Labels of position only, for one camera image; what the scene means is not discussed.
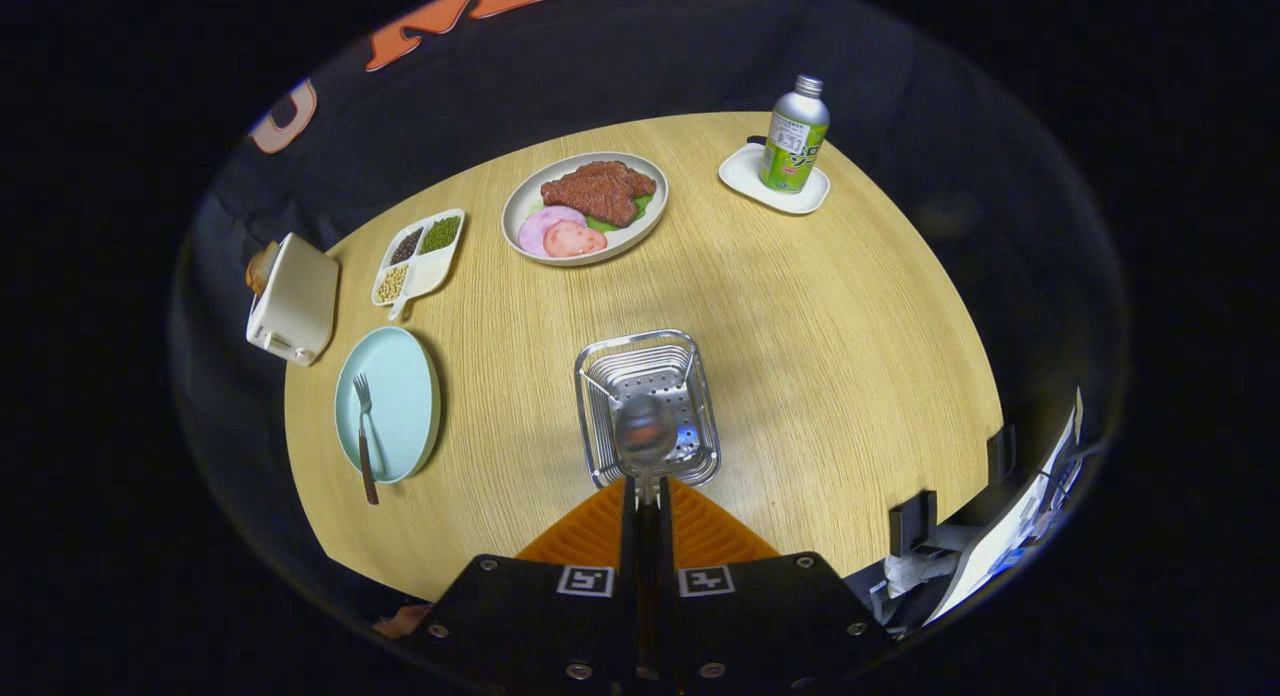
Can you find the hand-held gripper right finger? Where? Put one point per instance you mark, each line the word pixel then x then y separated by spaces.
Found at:
pixel 665 546

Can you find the cream white toaster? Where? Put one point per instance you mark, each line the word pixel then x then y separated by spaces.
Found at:
pixel 295 301

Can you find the brown steak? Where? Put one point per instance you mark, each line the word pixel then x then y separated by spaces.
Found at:
pixel 600 191

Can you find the pale pink ham slice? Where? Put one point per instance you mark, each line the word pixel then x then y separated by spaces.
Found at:
pixel 540 228

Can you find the silver bottle with green label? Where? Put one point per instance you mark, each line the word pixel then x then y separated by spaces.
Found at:
pixel 795 146

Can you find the toasted bread slice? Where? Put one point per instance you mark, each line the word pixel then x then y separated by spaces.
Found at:
pixel 260 268

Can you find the perforated metal basket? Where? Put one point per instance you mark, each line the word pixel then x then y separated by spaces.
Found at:
pixel 690 456

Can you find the light blue plate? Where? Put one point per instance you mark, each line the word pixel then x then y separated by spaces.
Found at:
pixel 400 396

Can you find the green lettuce leaf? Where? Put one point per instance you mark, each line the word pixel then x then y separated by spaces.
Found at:
pixel 600 223

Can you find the black table clamp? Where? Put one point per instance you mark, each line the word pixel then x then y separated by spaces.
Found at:
pixel 1000 456
pixel 912 524

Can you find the white paper sheet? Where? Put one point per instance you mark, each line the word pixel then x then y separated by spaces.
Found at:
pixel 1005 536

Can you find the reddish pink ham slice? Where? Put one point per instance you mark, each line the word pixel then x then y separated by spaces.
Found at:
pixel 575 240

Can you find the white square coaster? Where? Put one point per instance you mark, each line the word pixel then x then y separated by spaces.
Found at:
pixel 745 171

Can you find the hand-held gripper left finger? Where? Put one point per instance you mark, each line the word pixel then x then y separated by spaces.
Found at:
pixel 630 546

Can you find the round beige dinner plate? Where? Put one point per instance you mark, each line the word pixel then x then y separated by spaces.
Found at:
pixel 518 211

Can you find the white divided tray with beans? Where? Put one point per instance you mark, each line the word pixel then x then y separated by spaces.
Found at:
pixel 432 271

